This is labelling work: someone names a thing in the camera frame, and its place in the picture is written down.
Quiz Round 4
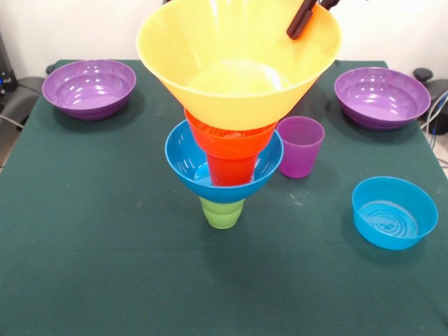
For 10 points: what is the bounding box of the yellow plastic bowl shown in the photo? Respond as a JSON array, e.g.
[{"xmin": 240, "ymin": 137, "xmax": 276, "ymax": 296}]
[{"xmin": 135, "ymin": 0, "xmax": 342, "ymax": 131}]

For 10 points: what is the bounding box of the orange plastic bowl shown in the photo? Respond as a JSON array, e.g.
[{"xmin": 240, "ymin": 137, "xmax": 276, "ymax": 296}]
[{"xmin": 183, "ymin": 108, "xmax": 279, "ymax": 160}]

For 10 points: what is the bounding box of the orange plastic cup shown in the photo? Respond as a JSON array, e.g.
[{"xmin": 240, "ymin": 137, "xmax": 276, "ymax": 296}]
[{"xmin": 206, "ymin": 153, "xmax": 260, "ymax": 187}]

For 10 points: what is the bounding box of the deep blue plastic bowl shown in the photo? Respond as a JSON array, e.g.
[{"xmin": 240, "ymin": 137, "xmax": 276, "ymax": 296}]
[{"xmin": 164, "ymin": 119, "xmax": 284, "ymax": 204}]

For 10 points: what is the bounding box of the purple plastic bowl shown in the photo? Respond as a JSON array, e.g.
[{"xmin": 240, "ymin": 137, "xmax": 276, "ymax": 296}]
[
  {"xmin": 333, "ymin": 66, "xmax": 432, "ymax": 131},
  {"xmin": 41, "ymin": 59, "xmax": 137, "ymax": 122}
]

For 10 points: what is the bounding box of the black round knob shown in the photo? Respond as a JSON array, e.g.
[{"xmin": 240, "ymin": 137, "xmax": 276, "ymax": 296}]
[{"xmin": 412, "ymin": 68, "xmax": 435, "ymax": 84}]

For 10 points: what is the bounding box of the purple plastic cup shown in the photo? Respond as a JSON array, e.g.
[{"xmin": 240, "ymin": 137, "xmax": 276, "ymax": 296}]
[{"xmin": 278, "ymin": 115, "xmax": 326, "ymax": 179}]

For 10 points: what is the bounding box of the green plastic cup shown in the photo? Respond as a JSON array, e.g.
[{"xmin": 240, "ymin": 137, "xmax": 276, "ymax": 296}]
[{"xmin": 198, "ymin": 195, "xmax": 246, "ymax": 230}]

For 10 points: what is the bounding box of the low blue plastic bowl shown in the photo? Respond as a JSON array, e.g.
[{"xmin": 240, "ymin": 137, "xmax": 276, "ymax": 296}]
[{"xmin": 351, "ymin": 176, "xmax": 439, "ymax": 251}]

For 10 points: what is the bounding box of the dark green table cloth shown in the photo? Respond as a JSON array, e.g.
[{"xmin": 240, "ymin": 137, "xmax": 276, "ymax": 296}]
[{"xmin": 0, "ymin": 59, "xmax": 448, "ymax": 336}]

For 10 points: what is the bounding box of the black device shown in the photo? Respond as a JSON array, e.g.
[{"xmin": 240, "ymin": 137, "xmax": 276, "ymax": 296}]
[{"xmin": 0, "ymin": 33, "xmax": 18, "ymax": 95}]

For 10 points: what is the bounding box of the white cable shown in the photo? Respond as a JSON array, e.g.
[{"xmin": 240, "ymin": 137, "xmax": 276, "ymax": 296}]
[
  {"xmin": 0, "ymin": 113, "xmax": 25, "ymax": 130},
  {"xmin": 419, "ymin": 90, "xmax": 448, "ymax": 131}
]

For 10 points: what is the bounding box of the blue cable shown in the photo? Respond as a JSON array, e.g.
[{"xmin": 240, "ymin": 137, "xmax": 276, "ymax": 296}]
[{"xmin": 428, "ymin": 89, "xmax": 448, "ymax": 137}]

